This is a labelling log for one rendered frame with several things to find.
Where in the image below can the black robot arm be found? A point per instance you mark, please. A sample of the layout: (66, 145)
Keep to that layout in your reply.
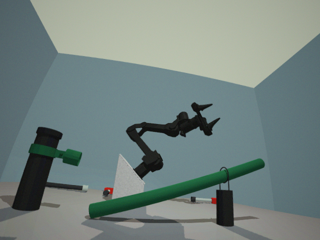
(152, 160)

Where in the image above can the black rod with white tip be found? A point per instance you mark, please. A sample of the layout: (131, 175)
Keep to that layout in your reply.
(83, 188)

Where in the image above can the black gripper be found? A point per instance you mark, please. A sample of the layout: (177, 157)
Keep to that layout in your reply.
(198, 120)

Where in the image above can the dark green band with end cup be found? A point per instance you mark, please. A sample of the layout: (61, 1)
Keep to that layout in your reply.
(70, 156)

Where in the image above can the black cylindrical post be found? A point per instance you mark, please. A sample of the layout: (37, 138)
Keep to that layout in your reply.
(34, 178)

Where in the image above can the long green pipe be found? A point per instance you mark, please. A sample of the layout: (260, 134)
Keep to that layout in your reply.
(146, 198)

